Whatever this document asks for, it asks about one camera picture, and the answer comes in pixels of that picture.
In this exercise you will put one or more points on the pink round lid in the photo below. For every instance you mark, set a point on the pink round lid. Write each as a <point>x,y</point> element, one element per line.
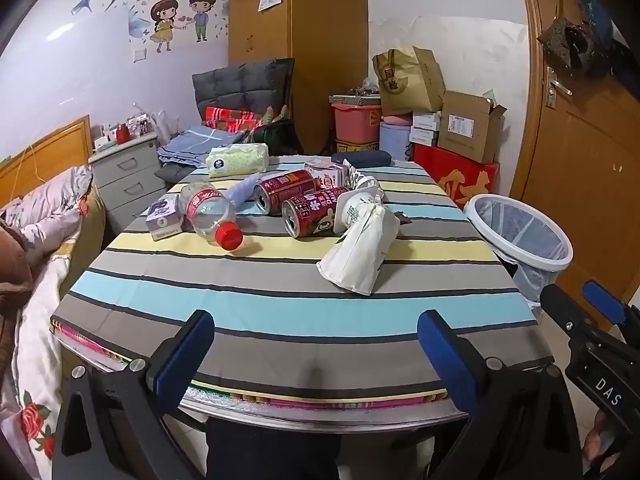
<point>397,119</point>

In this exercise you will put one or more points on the red plaid cloth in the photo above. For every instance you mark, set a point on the red plaid cloth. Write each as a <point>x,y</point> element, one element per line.
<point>225,117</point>

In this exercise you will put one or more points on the white wall switch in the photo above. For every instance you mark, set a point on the white wall switch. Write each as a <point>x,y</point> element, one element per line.
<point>139,54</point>

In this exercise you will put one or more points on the red drink can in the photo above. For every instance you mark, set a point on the red drink can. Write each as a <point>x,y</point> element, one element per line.
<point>312,212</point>
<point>287,187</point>

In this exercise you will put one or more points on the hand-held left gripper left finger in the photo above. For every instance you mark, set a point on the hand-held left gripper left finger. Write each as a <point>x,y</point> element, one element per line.
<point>182,360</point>

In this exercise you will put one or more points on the red jar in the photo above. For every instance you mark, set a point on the red jar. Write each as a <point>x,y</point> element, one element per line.
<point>122,136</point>

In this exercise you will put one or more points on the person's right hand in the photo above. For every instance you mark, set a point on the person's right hand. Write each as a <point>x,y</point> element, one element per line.
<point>597,442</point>

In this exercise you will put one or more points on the striped folded mat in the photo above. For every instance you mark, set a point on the striped folded mat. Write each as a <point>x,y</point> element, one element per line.
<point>352,97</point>

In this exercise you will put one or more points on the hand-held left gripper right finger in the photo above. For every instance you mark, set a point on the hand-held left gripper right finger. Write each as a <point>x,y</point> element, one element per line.
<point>445,360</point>

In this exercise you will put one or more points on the wooden headboard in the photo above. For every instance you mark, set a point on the wooden headboard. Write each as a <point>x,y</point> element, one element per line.
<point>50,150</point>

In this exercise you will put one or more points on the small purple drink carton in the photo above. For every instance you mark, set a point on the small purple drink carton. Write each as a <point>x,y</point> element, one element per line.
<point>162,216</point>

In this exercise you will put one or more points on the blue flower wall sticker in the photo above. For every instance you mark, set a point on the blue flower wall sticker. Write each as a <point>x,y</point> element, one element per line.
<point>135,22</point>

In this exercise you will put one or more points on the yellow printed box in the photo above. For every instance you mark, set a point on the yellow printed box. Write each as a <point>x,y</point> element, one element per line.
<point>352,146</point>

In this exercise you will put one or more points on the dark hanging bag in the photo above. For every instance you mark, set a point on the dark hanging bag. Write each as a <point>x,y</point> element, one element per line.
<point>600,25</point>

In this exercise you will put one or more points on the blue folded bedding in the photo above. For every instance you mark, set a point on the blue folded bedding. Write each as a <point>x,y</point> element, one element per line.
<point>200,142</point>

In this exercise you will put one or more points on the white trash bin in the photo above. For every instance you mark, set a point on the white trash bin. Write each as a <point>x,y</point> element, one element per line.
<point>520,232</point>

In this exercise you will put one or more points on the floral quilt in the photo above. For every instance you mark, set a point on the floral quilt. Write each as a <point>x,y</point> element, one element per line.
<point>40,310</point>

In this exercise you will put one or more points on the clear plastic bag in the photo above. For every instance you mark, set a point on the clear plastic bag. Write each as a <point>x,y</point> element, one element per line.
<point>369,85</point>

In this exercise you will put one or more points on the grey quilted cushion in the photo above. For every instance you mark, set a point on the grey quilted cushion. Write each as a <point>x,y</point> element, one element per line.
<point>235,85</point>

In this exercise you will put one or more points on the open cardboard box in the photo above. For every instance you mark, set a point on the open cardboard box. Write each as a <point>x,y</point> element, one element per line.
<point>467,127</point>

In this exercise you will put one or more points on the red gift box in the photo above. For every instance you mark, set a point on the red gift box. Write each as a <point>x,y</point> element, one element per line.
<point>465,180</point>

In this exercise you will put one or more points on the brown paper bag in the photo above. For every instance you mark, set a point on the brown paper bag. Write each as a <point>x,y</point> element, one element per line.
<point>410,85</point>

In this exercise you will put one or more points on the grey nightstand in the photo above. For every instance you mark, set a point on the grey nightstand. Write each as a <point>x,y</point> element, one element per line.
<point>130,180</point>

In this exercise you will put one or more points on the pink and white drink carton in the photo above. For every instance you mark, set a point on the pink and white drink carton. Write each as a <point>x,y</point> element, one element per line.
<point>327,176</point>

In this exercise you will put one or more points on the yellow bed sheet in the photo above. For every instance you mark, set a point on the yellow bed sheet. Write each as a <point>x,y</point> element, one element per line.
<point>92,225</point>

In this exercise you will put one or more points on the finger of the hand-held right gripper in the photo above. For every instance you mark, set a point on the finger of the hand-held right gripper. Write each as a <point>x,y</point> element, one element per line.
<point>562,310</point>
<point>602,300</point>

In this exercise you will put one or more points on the white plastic bag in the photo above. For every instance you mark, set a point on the white plastic bag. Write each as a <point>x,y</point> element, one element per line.
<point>162,127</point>

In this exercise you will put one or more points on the cartoon couple wall sticker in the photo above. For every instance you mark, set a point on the cartoon couple wall sticker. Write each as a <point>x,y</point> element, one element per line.
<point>165,20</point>

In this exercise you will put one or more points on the patterned paper cup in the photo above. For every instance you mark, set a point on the patterned paper cup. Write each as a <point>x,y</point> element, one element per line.
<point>367,185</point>

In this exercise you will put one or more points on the dark blue glasses case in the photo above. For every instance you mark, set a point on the dark blue glasses case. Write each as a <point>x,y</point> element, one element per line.
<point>361,158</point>

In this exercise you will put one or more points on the green and white tissue pack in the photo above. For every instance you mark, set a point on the green and white tissue pack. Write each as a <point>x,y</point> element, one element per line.
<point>237,160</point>

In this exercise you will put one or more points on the white paper bag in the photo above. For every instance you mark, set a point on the white paper bag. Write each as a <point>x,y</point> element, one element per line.
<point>357,257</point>

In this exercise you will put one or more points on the clear plastic bottle red cap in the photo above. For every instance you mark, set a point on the clear plastic bottle red cap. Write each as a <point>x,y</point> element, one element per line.
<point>205,207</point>

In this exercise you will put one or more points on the lilac foam fruit net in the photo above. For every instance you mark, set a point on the lilac foam fruit net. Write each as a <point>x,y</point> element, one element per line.
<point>242,191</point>

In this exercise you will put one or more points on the pink storage box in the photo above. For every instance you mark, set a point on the pink storage box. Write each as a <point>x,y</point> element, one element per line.
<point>355,122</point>

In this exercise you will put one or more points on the white flat carton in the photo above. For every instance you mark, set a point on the white flat carton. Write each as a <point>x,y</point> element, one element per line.
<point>424,140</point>
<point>427,120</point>
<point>425,132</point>

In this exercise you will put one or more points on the wooden door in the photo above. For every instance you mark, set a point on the wooden door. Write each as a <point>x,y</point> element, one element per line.
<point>575,160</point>

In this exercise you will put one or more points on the white paper cup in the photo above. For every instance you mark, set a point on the white paper cup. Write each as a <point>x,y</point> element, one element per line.
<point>350,212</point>

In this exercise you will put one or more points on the wooden wardrobe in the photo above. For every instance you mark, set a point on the wooden wardrobe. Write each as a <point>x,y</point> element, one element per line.
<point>320,35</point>

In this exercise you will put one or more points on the brown patterned hanging bag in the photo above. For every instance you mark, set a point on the brown patterned hanging bag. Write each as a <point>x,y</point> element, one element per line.
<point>557,40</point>

